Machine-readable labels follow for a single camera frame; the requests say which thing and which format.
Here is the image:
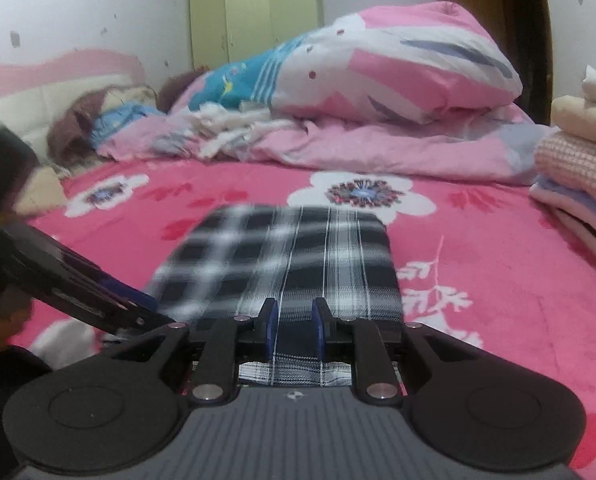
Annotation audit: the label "lavender folded cloth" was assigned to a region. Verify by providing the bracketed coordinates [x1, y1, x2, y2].
[528, 174, 596, 234]

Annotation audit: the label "pale pink folded cloth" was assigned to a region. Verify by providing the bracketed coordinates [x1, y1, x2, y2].
[547, 204, 596, 269]

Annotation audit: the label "light blue printed cloth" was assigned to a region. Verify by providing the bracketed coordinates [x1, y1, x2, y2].
[91, 100, 167, 156]

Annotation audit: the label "black white plaid pants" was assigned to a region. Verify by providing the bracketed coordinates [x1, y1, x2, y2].
[147, 203, 405, 389]

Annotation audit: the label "beige folded pants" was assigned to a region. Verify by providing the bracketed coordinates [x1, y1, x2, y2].
[17, 166, 70, 217]

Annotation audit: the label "brown quilted jacket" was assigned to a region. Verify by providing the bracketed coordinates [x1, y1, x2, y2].
[156, 65, 212, 112]

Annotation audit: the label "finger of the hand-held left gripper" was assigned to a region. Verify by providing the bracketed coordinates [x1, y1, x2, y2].
[52, 244, 158, 314]
[32, 266, 177, 337]

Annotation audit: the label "pink white headboard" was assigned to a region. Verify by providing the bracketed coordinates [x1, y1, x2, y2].
[0, 48, 147, 162]

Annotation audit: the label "pink floral blanket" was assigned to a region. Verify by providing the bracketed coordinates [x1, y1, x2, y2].
[7, 159, 596, 480]

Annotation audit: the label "brown wooden door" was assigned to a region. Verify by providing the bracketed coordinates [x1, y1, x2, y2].
[431, 0, 555, 127]

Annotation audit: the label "beige folded cloth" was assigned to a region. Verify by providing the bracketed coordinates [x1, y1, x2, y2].
[549, 94, 596, 154]

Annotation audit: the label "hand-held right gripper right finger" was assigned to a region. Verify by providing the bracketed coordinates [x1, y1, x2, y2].
[311, 296, 485, 404]

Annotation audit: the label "pale yellow wardrobe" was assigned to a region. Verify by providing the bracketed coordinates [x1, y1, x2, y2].
[186, 0, 326, 74]

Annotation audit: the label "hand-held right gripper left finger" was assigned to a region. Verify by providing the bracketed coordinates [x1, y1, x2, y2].
[103, 297, 281, 404]

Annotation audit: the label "pink cartoon quilt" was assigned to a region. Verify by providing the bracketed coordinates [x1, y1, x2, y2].
[97, 0, 555, 187]

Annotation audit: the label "maroon fleece garment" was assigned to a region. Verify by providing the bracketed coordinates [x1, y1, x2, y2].
[46, 85, 112, 164]

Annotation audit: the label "white crumpled garment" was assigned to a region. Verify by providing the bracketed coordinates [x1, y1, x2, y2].
[187, 100, 300, 162]

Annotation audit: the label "pink checked folded cloth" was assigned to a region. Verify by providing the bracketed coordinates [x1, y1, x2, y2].
[533, 131, 596, 214]

